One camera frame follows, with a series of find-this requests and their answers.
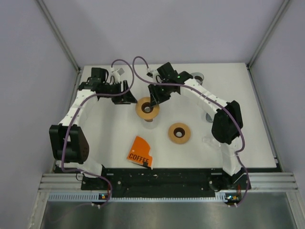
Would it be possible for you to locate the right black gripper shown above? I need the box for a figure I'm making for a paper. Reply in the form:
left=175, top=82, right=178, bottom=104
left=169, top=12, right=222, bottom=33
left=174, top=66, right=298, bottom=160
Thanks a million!
left=148, top=81, right=171, bottom=108

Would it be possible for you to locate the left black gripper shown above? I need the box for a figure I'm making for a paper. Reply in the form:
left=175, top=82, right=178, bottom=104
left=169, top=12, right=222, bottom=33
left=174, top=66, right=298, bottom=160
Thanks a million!
left=101, top=80, right=137, bottom=104

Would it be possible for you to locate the wooden dripper ring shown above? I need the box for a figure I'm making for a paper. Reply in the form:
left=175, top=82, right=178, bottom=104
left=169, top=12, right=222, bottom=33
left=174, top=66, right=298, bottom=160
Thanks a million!
left=135, top=96, right=160, bottom=119
left=168, top=123, right=192, bottom=145

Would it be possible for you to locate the clear glass carafe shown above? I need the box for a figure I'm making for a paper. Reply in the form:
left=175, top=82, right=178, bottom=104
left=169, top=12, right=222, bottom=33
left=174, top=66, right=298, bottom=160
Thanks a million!
left=142, top=119, right=158, bottom=129

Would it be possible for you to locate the smoked glass dripper cone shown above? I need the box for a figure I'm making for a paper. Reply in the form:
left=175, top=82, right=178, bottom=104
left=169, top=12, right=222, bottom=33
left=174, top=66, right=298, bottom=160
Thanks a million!
left=205, top=113, right=214, bottom=123

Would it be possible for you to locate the orange coffee filter pack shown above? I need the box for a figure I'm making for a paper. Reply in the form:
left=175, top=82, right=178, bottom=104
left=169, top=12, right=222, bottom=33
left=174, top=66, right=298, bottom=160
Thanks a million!
left=126, top=136, right=153, bottom=169

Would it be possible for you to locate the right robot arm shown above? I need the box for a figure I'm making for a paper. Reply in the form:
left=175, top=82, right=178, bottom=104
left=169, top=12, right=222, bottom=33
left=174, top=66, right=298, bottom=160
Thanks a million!
left=147, top=62, right=244, bottom=189

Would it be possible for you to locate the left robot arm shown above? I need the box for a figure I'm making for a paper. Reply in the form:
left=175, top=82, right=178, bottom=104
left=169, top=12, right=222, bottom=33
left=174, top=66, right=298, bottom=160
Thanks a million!
left=49, top=67, right=137, bottom=189

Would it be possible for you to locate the clear glass dripper cone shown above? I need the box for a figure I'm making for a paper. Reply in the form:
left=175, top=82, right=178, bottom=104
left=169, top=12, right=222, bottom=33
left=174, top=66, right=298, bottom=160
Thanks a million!
left=202, top=135, right=221, bottom=148

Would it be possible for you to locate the grey glass carafe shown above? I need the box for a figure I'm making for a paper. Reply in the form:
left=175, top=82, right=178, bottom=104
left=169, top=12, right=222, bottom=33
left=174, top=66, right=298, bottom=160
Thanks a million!
left=191, top=72, right=204, bottom=85

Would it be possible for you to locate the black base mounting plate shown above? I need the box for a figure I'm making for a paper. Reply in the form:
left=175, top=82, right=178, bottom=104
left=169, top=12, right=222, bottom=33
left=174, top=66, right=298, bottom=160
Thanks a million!
left=81, top=168, right=248, bottom=198

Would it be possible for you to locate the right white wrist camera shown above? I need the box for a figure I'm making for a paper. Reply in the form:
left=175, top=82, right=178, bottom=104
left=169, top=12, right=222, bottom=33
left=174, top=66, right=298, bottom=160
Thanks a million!
left=146, top=68, right=158, bottom=83

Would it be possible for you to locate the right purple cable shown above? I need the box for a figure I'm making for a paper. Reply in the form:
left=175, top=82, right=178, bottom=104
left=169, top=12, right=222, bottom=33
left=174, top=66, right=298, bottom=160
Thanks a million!
left=132, top=56, right=250, bottom=208

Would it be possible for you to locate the purple cable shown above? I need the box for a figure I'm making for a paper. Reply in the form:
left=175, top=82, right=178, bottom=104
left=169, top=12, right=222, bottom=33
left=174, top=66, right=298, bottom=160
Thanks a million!
left=61, top=59, right=134, bottom=208
left=132, top=56, right=250, bottom=208

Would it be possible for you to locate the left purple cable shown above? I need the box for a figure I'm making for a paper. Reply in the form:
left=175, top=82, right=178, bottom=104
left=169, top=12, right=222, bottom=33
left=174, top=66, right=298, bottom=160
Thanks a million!
left=61, top=59, right=134, bottom=208

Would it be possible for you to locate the grey cable duct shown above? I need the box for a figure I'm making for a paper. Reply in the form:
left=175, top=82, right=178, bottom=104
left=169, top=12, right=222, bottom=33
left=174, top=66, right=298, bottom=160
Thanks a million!
left=48, top=191, right=237, bottom=203

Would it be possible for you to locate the aluminium frame rail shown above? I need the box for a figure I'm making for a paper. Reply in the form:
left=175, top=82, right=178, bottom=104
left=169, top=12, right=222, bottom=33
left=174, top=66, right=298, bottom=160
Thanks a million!
left=38, top=172, right=298, bottom=192

